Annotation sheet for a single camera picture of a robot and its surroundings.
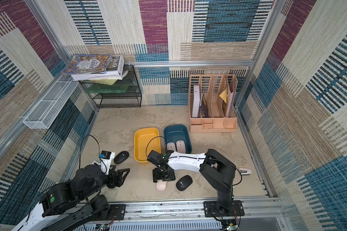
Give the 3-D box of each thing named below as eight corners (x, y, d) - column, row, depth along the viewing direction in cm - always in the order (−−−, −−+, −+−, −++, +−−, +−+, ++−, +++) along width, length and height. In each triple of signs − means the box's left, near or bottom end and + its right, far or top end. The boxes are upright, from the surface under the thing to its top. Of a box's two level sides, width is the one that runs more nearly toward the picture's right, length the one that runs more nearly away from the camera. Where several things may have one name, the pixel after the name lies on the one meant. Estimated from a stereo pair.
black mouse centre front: (180, 193, 80) (180, 191, 78) (174, 185, 83) (174, 183, 81) (193, 181, 84) (193, 180, 82) (187, 174, 87) (187, 173, 85)
